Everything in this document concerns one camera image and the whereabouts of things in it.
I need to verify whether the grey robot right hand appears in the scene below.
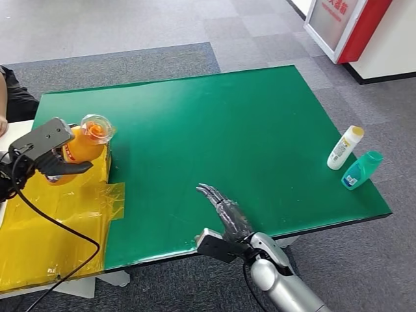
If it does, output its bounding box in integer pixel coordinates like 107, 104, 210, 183
196, 183, 254, 244

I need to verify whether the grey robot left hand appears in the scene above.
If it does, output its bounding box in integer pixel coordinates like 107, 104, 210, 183
34, 148, 94, 178

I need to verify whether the orange bottle with clear cap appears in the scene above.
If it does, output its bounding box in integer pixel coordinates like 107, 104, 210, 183
45, 113, 117, 187

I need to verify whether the white bottle with yellow cap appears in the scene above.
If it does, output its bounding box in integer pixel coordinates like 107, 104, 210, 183
326, 125, 365, 171

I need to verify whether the teal translucent bottle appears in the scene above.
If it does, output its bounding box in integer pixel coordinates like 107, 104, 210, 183
341, 150, 384, 191

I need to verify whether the person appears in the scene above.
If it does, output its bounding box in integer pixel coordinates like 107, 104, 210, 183
0, 64, 40, 138

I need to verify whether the yellow taped cardboard box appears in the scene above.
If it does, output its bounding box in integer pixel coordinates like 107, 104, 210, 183
0, 125, 125, 294

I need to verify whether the green table mat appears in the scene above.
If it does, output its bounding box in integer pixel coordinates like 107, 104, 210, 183
32, 64, 393, 272

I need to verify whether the red and white display stand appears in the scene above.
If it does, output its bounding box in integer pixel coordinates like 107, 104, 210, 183
303, 0, 393, 66

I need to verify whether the white counter with black base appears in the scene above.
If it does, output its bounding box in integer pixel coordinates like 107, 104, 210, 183
343, 0, 416, 85

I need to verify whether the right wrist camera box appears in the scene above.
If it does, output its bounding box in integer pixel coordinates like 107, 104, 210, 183
195, 228, 249, 265

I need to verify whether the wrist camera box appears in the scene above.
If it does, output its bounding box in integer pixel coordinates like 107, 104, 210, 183
195, 228, 249, 265
8, 117, 75, 161

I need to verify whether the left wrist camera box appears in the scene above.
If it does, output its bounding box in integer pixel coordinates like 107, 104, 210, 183
8, 117, 75, 161

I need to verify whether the black cable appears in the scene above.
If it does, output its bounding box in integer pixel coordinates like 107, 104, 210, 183
11, 153, 100, 312
242, 258, 270, 312

